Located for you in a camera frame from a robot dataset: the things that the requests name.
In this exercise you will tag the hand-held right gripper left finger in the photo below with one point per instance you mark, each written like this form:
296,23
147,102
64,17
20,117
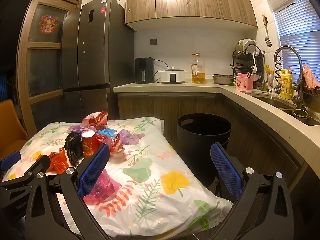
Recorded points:
95,167

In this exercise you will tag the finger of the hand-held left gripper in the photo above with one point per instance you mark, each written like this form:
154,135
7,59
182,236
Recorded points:
10,158
27,173

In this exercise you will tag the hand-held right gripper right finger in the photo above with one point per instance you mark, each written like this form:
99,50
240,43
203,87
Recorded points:
225,170

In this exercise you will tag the pink plastic bag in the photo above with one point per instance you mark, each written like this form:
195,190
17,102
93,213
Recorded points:
107,185

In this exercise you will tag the red paper cup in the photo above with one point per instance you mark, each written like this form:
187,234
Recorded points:
88,145

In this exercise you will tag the orange plastic bag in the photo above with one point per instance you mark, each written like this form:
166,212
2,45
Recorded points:
57,161

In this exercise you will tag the black trash bin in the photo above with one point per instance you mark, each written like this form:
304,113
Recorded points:
200,135

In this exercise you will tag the light purple plastic bag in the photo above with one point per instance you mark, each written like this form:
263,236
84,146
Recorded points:
77,129
130,137

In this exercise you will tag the red printed plastic bag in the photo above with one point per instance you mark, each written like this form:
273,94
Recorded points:
96,120

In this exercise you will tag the black plastic bag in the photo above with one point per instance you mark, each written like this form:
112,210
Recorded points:
73,147

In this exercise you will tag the crumpled colourful wrapper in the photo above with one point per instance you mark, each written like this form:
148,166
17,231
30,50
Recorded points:
117,146

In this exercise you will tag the orange chair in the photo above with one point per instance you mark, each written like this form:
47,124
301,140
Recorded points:
11,127

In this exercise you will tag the blue plastic bag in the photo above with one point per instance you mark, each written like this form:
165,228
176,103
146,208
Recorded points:
107,132

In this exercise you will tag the floral tablecloth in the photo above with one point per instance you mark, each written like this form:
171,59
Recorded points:
150,160

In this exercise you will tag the beige kitchen countertop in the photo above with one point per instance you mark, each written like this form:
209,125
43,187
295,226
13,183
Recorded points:
275,122

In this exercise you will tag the blue ribbed container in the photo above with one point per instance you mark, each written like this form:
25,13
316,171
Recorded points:
3,87

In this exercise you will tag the steel sink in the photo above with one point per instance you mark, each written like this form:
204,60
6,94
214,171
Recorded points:
275,102

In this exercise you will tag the pink utensil holder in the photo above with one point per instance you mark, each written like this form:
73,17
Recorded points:
245,83

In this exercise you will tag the steel bowl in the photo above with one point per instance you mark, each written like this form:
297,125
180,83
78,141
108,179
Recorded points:
223,79

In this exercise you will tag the small steel pot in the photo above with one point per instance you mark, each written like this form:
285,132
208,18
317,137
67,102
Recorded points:
301,116

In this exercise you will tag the cooking oil bottle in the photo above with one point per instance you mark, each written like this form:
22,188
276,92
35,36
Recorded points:
198,72

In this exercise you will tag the yellow detergent bottle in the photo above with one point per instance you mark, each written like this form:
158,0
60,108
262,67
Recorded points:
286,85

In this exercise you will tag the white rice cooker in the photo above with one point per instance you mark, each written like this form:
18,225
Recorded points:
172,76

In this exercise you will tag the white ladle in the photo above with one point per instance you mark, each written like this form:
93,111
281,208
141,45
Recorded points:
254,66

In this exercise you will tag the black air fryer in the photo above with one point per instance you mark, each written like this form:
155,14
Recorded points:
143,70

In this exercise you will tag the yellow brush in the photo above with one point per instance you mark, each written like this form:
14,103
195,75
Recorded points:
267,68

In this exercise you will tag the black dish rack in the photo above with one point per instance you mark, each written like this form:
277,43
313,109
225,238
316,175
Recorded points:
243,60

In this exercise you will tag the dark grey refrigerator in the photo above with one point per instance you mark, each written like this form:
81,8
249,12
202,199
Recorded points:
100,55

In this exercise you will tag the wooden glass door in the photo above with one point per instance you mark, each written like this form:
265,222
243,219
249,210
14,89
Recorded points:
45,45

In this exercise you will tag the pink cloth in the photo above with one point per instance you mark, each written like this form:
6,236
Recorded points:
310,78

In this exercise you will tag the white plate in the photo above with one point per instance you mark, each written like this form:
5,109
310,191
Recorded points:
241,46
250,43

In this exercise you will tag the hanging metal spatula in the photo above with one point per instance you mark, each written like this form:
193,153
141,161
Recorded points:
268,40

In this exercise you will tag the steel kitchen faucet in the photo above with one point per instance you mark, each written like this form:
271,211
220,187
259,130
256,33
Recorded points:
287,48

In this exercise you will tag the red round door decoration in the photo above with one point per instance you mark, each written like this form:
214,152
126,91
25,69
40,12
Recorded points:
48,24

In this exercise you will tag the window blinds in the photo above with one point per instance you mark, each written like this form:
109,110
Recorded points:
300,25

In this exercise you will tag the dark wall outlet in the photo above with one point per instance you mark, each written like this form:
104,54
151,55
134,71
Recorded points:
153,41

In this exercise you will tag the wooden wall cabinet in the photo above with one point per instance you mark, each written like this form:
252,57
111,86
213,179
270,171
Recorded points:
195,0

